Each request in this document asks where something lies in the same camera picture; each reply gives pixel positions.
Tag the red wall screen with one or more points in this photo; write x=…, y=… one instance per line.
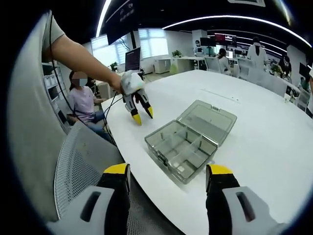
x=225, y=40

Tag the long clear plastic divider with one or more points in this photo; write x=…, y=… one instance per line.
x=171, y=142

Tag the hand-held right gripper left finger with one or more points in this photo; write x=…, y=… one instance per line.
x=97, y=210

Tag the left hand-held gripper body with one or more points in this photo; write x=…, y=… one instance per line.
x=132, y=83

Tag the potted plant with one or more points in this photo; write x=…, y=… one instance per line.
x=114, y=66
x=275, y=69
x=176, y=54

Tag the storage shelf with bins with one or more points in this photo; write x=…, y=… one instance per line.
x=55, y=98

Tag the window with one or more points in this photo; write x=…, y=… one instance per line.
x=152, y=42

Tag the black monitor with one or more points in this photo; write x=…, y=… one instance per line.
x=132, y=58

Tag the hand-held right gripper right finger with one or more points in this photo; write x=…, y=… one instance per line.
x=232, y=210

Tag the operator in grey shirt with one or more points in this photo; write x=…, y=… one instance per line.
x=31, y=122

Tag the grey mesh office chair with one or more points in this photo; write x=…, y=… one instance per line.
x=80, y=151

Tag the curved ceiling light strip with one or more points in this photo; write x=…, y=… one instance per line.
x=232, y=18

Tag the grey transparent guide fixture box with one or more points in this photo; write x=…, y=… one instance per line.
x=207, y=120

